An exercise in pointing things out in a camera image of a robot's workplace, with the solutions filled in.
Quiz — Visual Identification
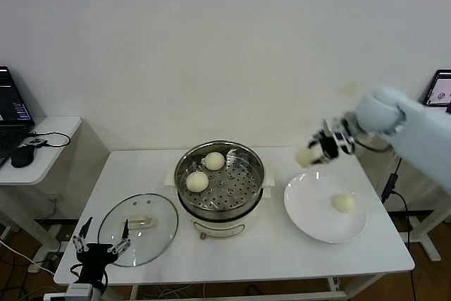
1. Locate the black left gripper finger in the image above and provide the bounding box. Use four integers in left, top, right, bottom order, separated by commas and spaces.
107, 219, 132, 254
72, 216, 94, 252

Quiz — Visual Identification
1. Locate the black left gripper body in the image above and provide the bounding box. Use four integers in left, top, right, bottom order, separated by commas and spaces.
79, 242, 119, 284

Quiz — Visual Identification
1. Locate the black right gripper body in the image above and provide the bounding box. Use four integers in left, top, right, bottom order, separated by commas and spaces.
320, 134, 341, 161

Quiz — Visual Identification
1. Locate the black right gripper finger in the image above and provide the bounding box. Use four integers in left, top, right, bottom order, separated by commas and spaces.
306, 156, 335, 170
306, 132, 326, 149

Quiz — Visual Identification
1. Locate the white steamed baozi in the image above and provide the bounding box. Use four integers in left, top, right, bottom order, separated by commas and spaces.
185, 171, 209, 193
330, 192, 357, 214
295, 148, 320, 168
204, 152, 226, 171

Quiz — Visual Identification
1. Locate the round glass lid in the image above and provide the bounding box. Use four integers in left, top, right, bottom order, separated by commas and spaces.
97, 193, 180, 269

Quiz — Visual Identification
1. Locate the perforated steel steamer basket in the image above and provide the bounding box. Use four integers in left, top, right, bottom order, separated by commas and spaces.
175, 141, 266, 212

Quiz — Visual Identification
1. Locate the round white plate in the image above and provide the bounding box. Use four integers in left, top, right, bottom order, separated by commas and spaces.
283, 172, 369, 245

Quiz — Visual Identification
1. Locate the cream electric cooker pot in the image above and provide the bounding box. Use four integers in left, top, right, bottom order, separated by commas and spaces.
165, 165, 276, 241

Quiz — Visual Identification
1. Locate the black computer mouse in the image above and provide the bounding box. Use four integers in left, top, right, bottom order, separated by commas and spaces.
11, 144, 36, 168

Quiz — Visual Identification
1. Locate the white side desk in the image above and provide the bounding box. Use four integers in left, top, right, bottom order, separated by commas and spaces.
0, 116, 84, 258
394, 152, 451, 263

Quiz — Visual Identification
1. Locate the dark grey open laptop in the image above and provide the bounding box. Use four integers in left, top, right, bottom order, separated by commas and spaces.
419, 70, 451, 113

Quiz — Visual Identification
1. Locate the black open laptop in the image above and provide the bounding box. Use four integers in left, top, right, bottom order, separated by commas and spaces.
0, 66, 37, 170

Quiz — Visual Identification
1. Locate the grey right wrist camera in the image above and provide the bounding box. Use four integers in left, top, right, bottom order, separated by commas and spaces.
323, 117, 357, 156

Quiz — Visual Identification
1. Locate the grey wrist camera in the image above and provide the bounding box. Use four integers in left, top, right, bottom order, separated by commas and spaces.
323, 117, 357, 156
65, 282, 95, 301

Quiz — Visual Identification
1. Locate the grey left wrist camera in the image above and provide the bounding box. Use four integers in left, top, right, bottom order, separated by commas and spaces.
65, 282, 95, 301

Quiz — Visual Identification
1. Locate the black cable with adapter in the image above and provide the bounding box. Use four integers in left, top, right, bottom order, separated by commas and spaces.
380, 158, 419, 301

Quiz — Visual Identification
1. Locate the black usb hub with cable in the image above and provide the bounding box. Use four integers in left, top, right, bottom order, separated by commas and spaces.
26, 130, 73, 149

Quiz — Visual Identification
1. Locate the white table frame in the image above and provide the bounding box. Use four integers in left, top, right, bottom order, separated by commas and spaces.
130, 274, 353, 301

